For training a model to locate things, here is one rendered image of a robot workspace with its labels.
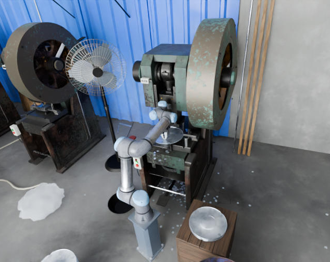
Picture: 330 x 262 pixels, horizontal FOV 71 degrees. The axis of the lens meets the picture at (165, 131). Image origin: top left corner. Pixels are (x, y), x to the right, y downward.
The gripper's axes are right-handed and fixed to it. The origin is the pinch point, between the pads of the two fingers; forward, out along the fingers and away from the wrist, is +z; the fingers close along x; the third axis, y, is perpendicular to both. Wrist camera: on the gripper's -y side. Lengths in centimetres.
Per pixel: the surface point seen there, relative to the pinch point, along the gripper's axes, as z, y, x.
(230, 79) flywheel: -54, 15, -51
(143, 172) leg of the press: 38.8, -9.3, 21.5
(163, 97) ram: -34.3, 11.8, 3.6
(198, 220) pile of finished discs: 42, -41, -44
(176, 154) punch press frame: 15.3, 0.6, -10.7
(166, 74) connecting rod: -56, 10, -2
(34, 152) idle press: 65, 0, 200
